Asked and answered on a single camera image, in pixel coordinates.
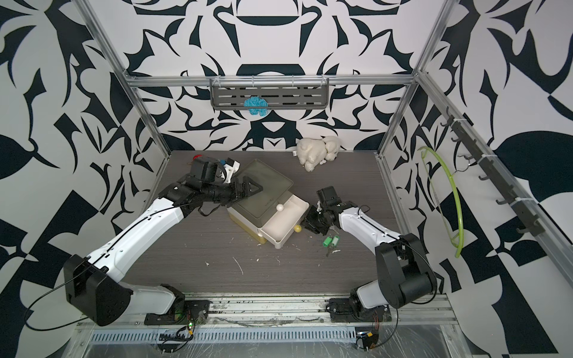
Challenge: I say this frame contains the three-drawer storage box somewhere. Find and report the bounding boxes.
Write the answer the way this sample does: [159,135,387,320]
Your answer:
[228,159,293,244]

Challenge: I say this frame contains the keys with green tag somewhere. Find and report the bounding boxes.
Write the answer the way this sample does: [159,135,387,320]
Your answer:
[322,237,333,257]

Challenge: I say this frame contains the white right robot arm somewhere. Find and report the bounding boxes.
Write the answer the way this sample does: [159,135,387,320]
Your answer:
[301,186,438,322]

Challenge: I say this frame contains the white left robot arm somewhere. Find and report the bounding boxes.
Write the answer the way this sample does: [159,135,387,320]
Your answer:
[64,176,264,326]

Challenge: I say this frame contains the white plush toy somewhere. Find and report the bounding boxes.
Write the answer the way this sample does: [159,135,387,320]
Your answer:
[292,136,341,172]

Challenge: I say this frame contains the teal crumpled cloth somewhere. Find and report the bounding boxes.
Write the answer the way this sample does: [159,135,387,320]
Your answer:
[244,96,269,116]

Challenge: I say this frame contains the green clothes hanger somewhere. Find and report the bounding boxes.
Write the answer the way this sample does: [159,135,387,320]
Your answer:
[418,146,465,259]

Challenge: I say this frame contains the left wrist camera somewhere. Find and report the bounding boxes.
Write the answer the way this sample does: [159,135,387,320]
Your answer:
[190,155,240,183]

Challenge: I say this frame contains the grey wall shelf rack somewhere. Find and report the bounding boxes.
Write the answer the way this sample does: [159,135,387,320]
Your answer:
[209,75,330,110]

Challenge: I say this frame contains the white cable duct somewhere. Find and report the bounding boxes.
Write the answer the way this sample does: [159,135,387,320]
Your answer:
[90,326,357,345]

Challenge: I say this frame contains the grey wall hook rail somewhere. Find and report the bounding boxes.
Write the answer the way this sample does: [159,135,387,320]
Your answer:
[443,107,546,237]

